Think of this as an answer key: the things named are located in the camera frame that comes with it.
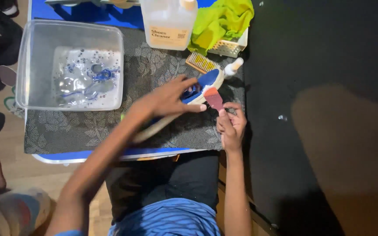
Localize blue shoelaces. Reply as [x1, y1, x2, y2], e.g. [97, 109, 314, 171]
[59, 62, 121, 99]

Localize small white bottle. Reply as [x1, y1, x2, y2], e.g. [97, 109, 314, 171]
[223, 57, 244, 79]

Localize perforated metal basket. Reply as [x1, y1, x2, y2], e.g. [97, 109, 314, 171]
[207, 28, 249, 58]

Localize blue table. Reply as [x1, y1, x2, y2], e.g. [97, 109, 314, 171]
[27, 0, 221, 164]

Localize wooden bristle brush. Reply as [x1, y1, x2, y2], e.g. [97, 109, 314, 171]
[185, 51, 222, 75]

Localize translucent cleaner bottle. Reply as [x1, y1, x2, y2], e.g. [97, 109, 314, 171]
[140, 0, 199, 51]

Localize person's left hand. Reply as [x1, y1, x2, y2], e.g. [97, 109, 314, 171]
[133, 75, 207, 124]

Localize green and white sneaker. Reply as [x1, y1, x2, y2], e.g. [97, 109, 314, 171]
[3, 85, 26, 119]

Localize person's right hand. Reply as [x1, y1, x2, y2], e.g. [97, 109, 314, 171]
[216, 102, 247, 153]

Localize small red-brown brush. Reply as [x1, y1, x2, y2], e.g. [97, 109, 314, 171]
[203, 87, 225, 112]

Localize dark leaf-patterned mat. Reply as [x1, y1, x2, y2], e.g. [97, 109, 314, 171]
[24, 26, 246, 155]

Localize clear plastic tub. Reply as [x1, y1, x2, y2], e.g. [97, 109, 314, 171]
[15, 19, 124, 112]

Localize person's dark trousers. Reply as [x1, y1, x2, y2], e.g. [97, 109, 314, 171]
[105, 151, 221, 225]

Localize blue shoe with cream sole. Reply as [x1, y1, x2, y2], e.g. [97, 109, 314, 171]
[131, 68, 226, 145]

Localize yellow-green cloth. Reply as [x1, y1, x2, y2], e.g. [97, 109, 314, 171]
[187, 0, 255, 56]

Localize person's blue striped shirt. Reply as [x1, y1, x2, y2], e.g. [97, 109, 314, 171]
[108, 197, 222, 236]

